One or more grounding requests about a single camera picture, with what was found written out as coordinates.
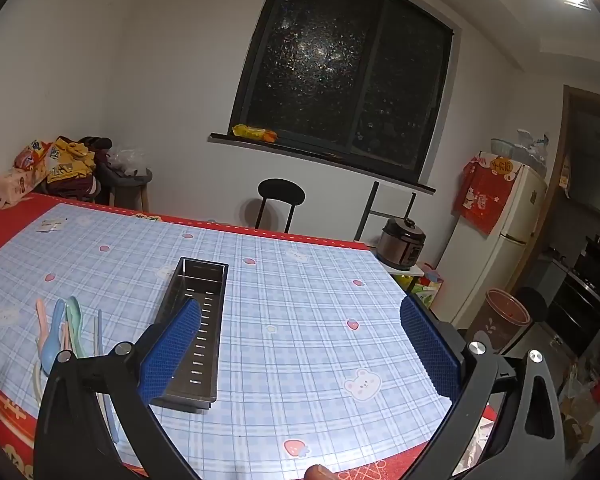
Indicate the stainless steel utensil tray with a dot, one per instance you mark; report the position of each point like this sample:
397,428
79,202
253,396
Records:
207,305

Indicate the cream refrigerator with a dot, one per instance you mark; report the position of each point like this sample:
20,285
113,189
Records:
510,240

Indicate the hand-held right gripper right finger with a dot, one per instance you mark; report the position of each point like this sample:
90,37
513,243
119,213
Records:
430,352

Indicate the green bowl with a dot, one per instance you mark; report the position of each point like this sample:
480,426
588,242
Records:
502,149

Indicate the yellow printed cloth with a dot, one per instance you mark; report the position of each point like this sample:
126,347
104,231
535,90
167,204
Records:
70,162

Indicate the dark window sill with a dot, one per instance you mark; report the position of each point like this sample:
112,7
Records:
325,152

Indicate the black metal frame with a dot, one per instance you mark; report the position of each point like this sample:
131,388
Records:
372,205

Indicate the green spoon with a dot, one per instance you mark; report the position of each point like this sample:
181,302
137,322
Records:
75,325

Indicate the grey stool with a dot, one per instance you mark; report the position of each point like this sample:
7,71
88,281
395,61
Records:
130,182

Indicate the black oven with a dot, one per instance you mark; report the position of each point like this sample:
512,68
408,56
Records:
585,295

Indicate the black round chair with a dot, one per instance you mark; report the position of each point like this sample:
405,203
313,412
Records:
281,191

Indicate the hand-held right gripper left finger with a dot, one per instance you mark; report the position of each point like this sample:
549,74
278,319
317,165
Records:
172,355

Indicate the clear plastic bags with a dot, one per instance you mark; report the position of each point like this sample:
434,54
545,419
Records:
532,147

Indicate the small paper card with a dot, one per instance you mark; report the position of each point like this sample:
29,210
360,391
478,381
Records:
50,226

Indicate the brown trash bin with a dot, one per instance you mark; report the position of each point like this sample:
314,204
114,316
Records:
500,317

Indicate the brown pressure cooker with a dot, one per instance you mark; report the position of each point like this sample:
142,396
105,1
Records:
402,245

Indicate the black stool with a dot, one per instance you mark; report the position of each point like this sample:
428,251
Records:
532,305

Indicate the white side table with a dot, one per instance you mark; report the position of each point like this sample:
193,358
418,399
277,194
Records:
410,271

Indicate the yellow snack packet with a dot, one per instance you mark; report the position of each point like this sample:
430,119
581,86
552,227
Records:
252,132

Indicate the orange snack bag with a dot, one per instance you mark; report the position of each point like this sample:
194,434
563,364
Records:
32,155

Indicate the pink tissue pack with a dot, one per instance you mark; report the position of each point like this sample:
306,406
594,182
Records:
17,187

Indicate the blue plaid tablecloth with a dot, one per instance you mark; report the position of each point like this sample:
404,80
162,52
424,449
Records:
290,320

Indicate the crumpled clear plastic bag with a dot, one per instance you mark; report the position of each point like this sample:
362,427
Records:
127,160

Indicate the red printed cloth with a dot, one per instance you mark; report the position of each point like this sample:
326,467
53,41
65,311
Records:
485,195

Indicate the person's right hand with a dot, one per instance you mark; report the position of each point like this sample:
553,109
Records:
320,473

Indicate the dark window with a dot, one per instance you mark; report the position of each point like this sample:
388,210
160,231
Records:
330,60

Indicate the brown door frame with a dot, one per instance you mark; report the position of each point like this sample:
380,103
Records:
565,135

